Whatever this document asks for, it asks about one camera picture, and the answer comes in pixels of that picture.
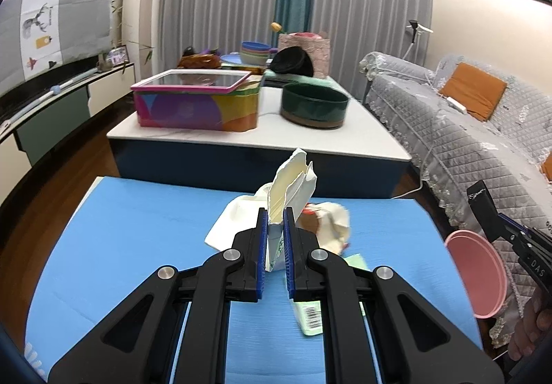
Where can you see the white topped low table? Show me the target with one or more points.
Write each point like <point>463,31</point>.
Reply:
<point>267,138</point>

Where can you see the grey quilted sofa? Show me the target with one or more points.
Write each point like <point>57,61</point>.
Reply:
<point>465,151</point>

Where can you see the white torn paper carton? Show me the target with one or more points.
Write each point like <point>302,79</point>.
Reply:
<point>287,186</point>

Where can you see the stack of coloured bowls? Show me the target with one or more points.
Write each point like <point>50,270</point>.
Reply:
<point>256,53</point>

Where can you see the green white plastic wrapper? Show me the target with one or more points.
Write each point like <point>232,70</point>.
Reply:
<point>312,317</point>

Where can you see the pink lace basket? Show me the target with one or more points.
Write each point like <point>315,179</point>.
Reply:
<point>317,56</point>

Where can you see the white rod with blue ball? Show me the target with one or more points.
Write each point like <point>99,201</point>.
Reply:
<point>55,89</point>

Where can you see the television cabinet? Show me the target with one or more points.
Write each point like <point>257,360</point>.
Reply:
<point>56,117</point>

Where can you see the colourful rectangular box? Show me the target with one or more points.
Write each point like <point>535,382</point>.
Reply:
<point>194,108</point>

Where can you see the white standing air conditioner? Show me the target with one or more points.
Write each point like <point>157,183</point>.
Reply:
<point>144,0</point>

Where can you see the white power strip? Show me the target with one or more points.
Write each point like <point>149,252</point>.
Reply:
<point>456,104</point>

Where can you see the person's right hand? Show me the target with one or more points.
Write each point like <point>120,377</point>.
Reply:
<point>524,332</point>

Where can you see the thin plant twigs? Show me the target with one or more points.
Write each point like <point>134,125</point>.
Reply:
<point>129,35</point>

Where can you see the white flat paper piece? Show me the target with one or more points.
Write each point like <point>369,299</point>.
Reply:
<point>235,220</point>

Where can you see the light green folded cloth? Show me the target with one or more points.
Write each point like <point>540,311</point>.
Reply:
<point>327,83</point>

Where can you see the orange cushion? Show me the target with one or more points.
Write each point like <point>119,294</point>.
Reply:
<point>547,168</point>
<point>472,91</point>

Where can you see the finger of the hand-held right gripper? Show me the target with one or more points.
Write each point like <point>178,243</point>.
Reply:
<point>487,207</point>

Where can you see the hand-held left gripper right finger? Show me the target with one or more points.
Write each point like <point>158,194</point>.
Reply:
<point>289,263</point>

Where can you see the small photo frame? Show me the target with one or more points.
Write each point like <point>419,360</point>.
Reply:
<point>117,55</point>

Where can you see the grey printed television cover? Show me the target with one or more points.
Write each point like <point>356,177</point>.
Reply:
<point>56,30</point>

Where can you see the brown figurine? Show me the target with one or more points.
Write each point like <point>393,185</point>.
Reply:
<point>198,60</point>

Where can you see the dark green round basin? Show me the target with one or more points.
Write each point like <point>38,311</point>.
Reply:
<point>312,108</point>

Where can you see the white red paper box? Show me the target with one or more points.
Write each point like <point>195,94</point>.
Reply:
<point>330,224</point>

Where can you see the blue table cover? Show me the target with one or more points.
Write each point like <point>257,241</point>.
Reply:
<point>129,237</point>

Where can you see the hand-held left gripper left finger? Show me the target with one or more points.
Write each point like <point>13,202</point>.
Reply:
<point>260,263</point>

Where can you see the black hat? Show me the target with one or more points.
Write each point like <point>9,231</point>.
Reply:
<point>293,61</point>

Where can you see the pink plastic bucket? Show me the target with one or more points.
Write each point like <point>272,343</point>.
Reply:
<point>474,272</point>

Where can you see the white floor stand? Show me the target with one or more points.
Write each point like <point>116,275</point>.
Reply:
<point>415,33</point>

